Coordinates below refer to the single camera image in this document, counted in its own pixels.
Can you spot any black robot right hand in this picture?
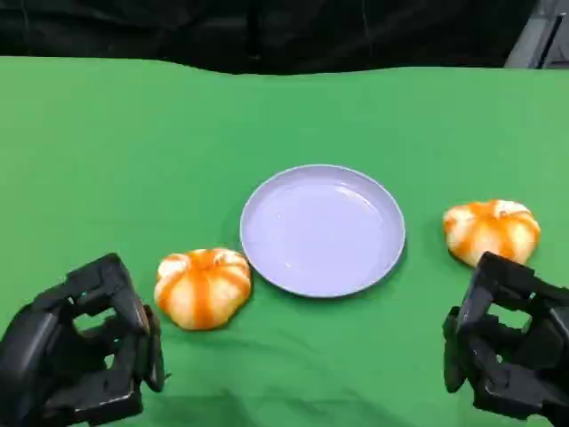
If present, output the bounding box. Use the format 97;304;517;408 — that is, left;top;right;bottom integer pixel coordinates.
442;251;569;427

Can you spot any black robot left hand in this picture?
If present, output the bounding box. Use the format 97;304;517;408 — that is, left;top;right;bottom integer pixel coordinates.
0;252;166;427

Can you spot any orange and white bread roll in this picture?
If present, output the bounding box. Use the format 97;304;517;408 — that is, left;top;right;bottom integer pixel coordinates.
442;199;542;268
153;247;253;331

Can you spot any green cloth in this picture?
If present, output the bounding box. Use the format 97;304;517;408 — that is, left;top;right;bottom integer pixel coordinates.
0;55;569;427

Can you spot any lilac plate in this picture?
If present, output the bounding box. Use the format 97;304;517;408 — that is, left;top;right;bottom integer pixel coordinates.
239;164;407;299

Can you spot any black backdrop curtain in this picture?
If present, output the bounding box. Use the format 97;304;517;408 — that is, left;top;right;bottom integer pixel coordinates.
0;0;569;76

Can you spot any grey metal frame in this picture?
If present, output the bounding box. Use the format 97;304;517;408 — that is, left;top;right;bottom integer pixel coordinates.
504;11;569;70

